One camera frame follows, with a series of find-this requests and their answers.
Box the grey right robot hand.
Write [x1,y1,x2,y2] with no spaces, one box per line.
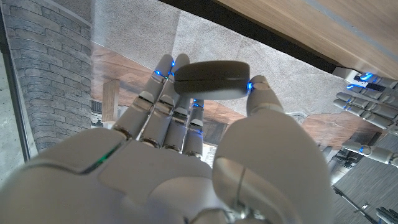
[0,53,336,224]

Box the black glasses case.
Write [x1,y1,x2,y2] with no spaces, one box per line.
[173,60,251,101]

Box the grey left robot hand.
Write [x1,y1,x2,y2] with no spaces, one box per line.
[332,72,398,168]

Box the black backdrop frame pole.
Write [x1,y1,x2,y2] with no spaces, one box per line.
[0,12,32,162]

